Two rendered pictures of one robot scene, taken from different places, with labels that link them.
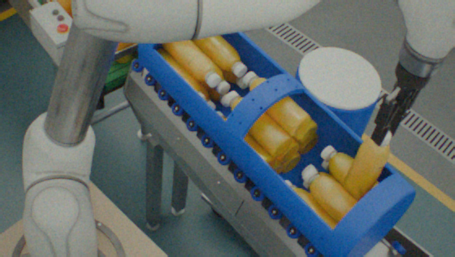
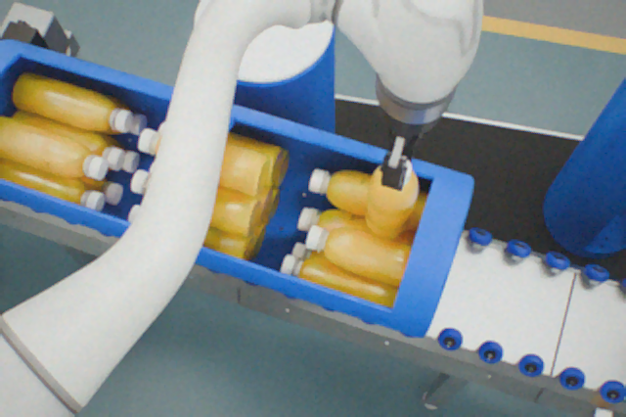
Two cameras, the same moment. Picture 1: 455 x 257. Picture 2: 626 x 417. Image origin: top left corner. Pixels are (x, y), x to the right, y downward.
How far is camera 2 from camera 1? 0.53 m
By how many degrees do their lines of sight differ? 22
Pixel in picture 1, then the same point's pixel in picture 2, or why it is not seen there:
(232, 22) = (121, 351)
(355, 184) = (386, 230)
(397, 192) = (454, 215)
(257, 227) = (277, 308)
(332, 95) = (269, 63)
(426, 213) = not seen: hidden behind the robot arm
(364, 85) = not seen: hidden behind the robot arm
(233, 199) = (224, 289)
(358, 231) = (429, 301)
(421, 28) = (407, 79)
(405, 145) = not seen: outside the picture
